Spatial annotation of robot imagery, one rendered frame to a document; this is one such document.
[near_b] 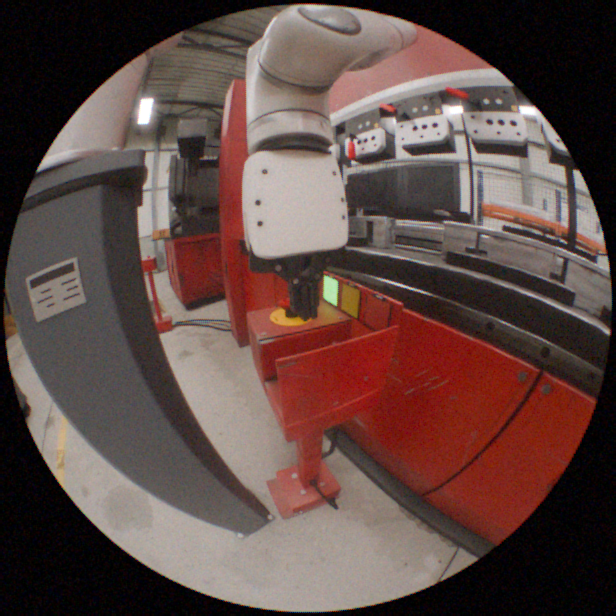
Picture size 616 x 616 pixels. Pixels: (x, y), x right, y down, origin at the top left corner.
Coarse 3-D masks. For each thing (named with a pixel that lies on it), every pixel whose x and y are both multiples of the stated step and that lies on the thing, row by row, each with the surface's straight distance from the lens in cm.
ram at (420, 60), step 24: (408, 48) 83; (432, 48) 79; (456, 48) 76; (360, 72) 88; (384, 72) 80; (408, 72) 75; (432, 72) 71; (336, 96) 91; (360, 96) 81; (408, 96) 68; (336, 120) 85
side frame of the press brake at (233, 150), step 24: (240, 96) 189; (240, 120) 175; (240, 144) 165; (240, 168) 157; (240, 192) 153; (240, 216) 150; (240, 264) 151; (240, 288) 154; (240, 312) 160; (240, 336) 168
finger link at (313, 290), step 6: (324, 258) 21; (330, 258) 21; (324, 264) 21; (306, 270) 22; (324, 270) 21; (306, 276) 21; (306, 282) 21; (312, 282) 21; (312, 288) 20; (318, 288) 21; (312, 294) 20; (318, 294) 22; (312, 300) 21; (318, 300) 22; (312, 306) 21; (318, 306) 22; (312, 312) 21; (312, 318) 22
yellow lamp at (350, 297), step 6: (348, 288) 32; (342, 294) 34; (348, 294) 32; (354, 294) 31; (342, 300) 34; (348, 300) 33; (354, 300) 31; (342, 306) 34; (348, 306) 33; (354, 306) 32; (348, 312) 33; (354, 312) 32
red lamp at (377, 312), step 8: (368, 296) 29; (368, 304) 29; (376, 304) 28; (384, 304) 26; (368, 312) 29; (376, 312) 28; (384, 312) 27; (368, 320) 29; (376, 320) 28; (384, 320) 27; (376, 328) 28; (384, 328) 27
